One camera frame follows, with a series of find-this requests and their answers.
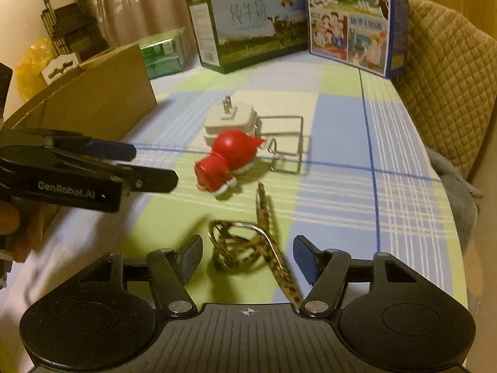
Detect black folding cart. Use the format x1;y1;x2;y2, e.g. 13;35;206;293
40;0;109;62

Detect green tissue pack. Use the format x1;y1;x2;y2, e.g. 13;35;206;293
137;28;185;80

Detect stacked cardboard boxes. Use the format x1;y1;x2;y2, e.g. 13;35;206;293
41;53;81;86

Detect metal wire rack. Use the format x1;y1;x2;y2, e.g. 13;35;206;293
255;115;306;174

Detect quilted beige chair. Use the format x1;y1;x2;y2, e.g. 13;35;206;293
393;0;496;177

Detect green white milk carton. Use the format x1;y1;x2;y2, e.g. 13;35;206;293
186;0;308;74

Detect grey blanket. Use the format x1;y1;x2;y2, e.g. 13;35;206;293
426;148;484;253

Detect red figurine toy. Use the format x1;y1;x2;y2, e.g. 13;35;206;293
194;130;265;196

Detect white power adapter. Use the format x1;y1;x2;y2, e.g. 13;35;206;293
204;96;258;146

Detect blue milk carton box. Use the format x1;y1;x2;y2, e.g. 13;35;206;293
307;0;409;79

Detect plaid tablecloth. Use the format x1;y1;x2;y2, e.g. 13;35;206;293
0;50;469;358

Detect open brown cardboard box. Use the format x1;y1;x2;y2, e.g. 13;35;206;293
4;45;157;141

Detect yellow plastic bag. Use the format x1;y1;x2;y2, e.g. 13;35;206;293
14;38;57;102

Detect person hand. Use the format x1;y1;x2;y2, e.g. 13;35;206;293
1;198;60;263

